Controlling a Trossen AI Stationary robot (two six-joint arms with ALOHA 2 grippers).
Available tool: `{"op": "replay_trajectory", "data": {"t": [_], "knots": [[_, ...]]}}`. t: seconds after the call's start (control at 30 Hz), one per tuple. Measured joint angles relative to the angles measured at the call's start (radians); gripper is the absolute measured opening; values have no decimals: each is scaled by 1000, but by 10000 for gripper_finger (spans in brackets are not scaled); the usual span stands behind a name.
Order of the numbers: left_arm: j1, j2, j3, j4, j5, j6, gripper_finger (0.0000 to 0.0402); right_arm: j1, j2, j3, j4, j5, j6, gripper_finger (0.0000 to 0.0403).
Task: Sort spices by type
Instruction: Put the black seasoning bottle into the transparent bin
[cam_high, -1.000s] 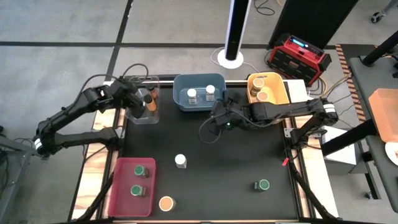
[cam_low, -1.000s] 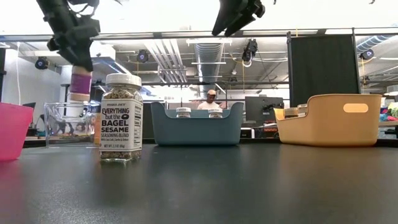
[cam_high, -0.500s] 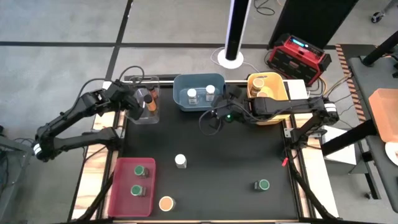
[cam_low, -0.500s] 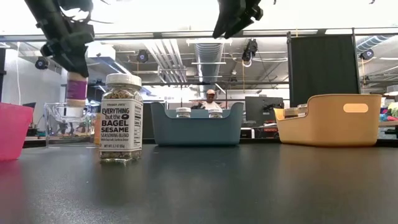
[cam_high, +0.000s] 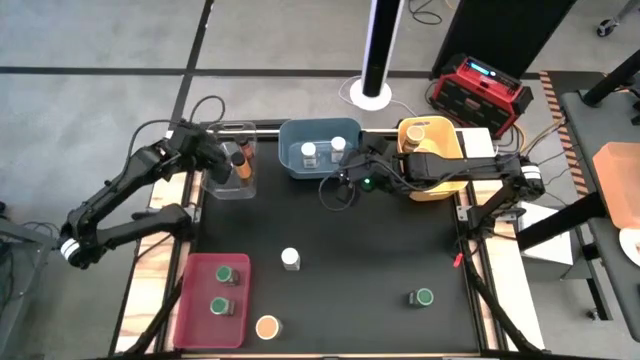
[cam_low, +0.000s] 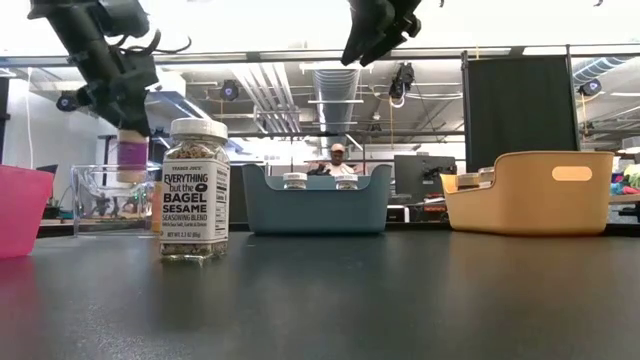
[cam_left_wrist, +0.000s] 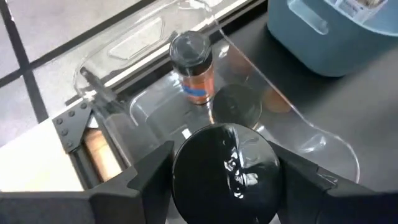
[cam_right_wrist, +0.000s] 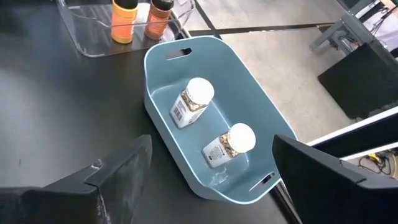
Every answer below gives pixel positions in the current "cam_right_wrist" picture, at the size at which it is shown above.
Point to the grey table legs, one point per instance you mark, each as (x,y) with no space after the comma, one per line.
(357,28)

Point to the black and white tower pole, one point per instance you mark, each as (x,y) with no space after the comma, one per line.
(367,137)

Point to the green-label oregano spice jar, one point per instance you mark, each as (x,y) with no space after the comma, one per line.
(157,25)

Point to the black-lid yellow-orange spice jar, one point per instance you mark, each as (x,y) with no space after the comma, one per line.
(123,28)

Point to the blue plastic bin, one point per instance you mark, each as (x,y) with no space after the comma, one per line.
(236,77)

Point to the white-lid bagel seasoning jar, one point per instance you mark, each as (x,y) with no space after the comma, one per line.
(217,152)
(186,112)

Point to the black rectangular panel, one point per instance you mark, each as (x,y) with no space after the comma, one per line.
(360,81)

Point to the clear plastic bin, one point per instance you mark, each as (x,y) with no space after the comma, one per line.
(93,43)

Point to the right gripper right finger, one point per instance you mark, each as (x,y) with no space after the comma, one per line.
(335,199)

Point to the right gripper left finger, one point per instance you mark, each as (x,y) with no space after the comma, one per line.
(77,199)

